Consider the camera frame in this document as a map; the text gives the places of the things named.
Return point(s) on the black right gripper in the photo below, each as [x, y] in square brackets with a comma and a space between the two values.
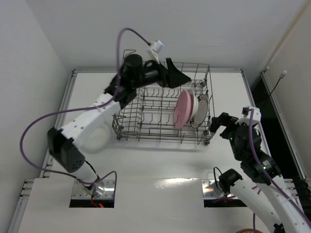
[224, 124]

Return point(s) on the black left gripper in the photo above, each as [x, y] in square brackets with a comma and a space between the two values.
[164, 73]

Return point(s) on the white plate with green rim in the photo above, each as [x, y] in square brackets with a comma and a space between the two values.
[203, 107]

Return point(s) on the white deep plate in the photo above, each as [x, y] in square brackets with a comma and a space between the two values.
[194, 103]

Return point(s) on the pink plate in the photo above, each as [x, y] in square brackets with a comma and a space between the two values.
[182, 110]

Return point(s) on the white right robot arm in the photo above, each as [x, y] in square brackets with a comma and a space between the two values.
[278, 211]

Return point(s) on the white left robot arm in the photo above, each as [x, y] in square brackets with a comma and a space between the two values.
[64, 144]

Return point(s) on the brown rimmed bowl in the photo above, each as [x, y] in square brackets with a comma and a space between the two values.
[248, 230]

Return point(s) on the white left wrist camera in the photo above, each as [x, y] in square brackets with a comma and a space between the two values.
[154, 49]

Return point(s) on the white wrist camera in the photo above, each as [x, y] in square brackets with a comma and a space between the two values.
[251, 116]
[154, 49]

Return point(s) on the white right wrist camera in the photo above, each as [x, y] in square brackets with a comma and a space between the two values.
[251, 116]

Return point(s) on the metal wire dish rack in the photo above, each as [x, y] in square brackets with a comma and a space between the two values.
[150, 115]

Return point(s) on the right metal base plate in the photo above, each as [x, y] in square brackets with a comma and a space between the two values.
[209, 191]

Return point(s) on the metal base plate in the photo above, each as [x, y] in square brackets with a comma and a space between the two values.
[103, 190]
[209, 191]

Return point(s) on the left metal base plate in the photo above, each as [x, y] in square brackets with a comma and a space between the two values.
[103, 190]

